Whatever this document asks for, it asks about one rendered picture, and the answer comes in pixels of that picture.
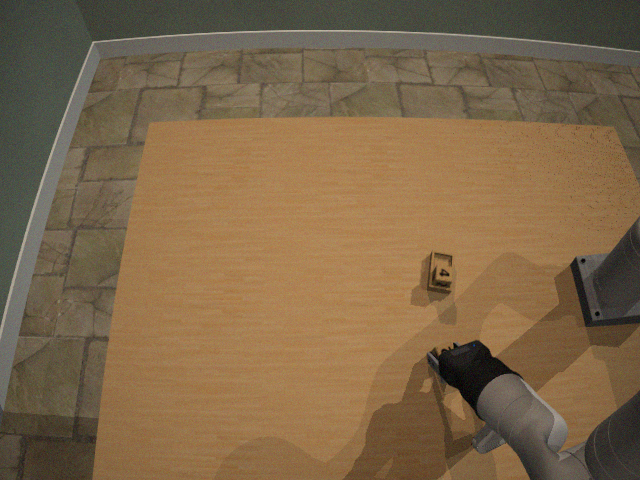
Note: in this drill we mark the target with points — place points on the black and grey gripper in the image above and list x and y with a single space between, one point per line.
487 385

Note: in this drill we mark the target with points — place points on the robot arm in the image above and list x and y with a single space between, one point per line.
530 426

